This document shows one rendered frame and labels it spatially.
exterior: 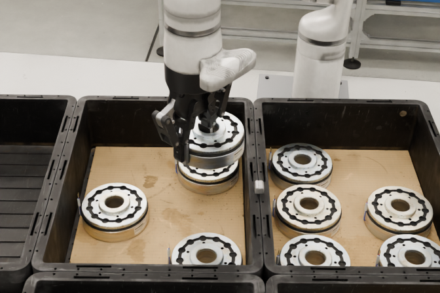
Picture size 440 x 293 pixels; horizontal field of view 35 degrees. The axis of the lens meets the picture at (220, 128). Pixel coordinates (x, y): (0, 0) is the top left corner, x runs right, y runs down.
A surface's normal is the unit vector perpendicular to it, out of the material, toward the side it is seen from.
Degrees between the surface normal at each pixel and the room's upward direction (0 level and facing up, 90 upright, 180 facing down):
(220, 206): 0
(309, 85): 89
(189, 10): 88
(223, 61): 6
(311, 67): 89
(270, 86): 1
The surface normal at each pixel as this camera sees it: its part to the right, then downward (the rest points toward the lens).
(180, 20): -0.39, 0.55
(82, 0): 0.02, -0.80
